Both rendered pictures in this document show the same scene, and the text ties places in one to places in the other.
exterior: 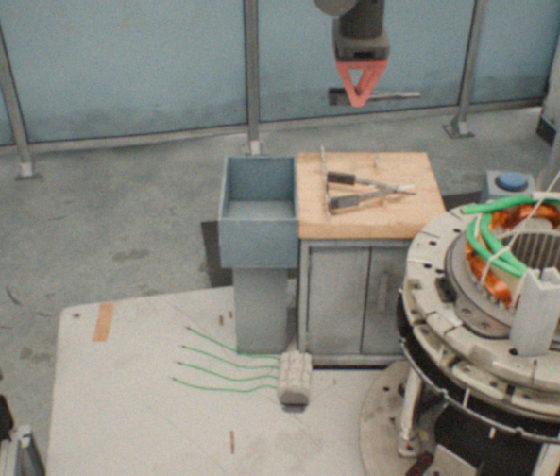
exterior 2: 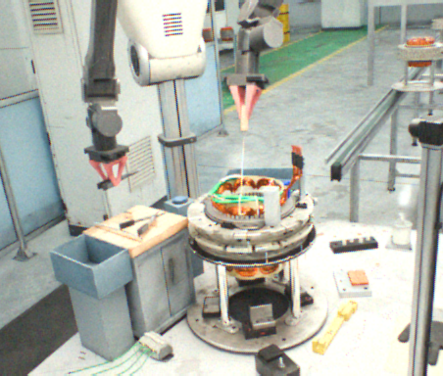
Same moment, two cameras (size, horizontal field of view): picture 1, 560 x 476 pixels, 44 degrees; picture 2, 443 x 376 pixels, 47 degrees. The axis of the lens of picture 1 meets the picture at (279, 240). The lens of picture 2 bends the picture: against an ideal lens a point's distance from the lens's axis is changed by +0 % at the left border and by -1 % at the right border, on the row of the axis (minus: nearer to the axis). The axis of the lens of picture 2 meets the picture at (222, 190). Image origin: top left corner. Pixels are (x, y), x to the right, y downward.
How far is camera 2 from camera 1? 0.67 m
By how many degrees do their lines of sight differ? 45
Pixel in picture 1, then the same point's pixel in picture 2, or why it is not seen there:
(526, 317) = (271, 208)
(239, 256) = (106, 287)
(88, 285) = not seen: outside the picture
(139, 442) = not seen: outside the picture
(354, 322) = (164, 298)
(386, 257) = (168, 250)
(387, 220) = (164, 228)
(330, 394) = (174, 342)
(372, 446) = (220, 339)
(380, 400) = (200, 325)
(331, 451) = (204, 357)
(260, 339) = (121, 343)
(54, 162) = not seen: outside the picture
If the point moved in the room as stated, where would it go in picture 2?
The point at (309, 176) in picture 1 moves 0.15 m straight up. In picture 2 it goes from (104, 235) to (93, 179)
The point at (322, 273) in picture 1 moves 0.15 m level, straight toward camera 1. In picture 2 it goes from (144, 275) to (186, 295)
